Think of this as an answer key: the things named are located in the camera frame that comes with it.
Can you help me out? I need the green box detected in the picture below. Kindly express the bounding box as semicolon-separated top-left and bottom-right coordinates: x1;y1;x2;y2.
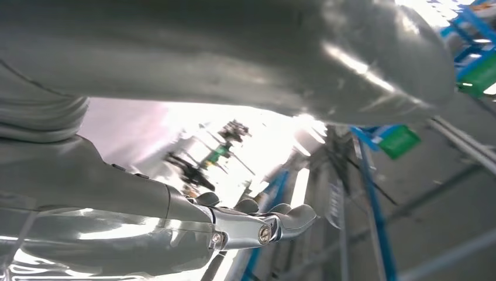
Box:
456;54;496;98
377;124;422;160

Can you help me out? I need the long ceiling light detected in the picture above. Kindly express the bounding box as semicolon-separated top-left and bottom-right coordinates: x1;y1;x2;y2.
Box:
290;166;312;210

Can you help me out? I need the tall blue pallet rack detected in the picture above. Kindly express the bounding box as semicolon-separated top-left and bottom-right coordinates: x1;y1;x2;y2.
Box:
240;0;496;281

